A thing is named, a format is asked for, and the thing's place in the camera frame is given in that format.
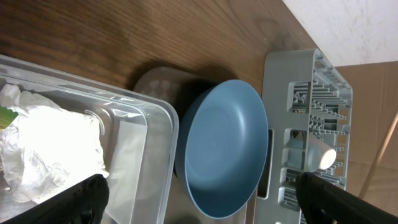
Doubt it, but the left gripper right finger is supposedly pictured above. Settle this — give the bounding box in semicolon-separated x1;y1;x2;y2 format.
295;172;397;224

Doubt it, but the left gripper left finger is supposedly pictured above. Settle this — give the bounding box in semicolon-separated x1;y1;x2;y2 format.
5;174;109;224

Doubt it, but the pink cup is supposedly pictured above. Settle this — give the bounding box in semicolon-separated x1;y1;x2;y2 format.
307;134;337;171

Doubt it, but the white tissue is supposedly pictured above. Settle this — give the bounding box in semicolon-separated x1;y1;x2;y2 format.
1;84;109;203

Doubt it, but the foil snack wrapper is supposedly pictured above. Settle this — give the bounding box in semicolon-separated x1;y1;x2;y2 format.
0;107;18;130

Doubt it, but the light blue cup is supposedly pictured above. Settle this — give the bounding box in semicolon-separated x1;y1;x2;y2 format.
287;139;322;172

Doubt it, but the grey dishwasher rack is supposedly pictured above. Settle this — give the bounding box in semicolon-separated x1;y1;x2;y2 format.
254;49;353;224

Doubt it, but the clear plastic bin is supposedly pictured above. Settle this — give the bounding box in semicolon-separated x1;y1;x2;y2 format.
1;56;178;223

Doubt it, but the dark blue plate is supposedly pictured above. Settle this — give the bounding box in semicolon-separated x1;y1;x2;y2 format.
175;80;269;219

